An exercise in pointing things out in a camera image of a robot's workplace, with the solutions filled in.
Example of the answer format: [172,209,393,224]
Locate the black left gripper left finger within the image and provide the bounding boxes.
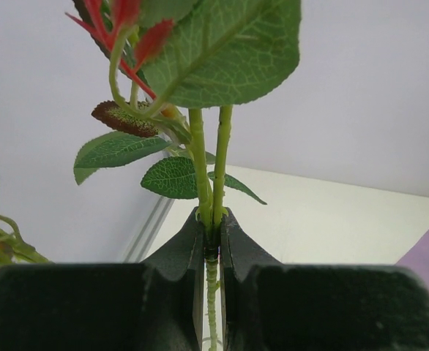
[0,215,204,351]

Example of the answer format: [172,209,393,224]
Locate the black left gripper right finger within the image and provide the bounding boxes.
[220,213,429,350]

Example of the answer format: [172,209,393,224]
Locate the left aluminium frame post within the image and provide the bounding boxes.
[121,197,174,263]

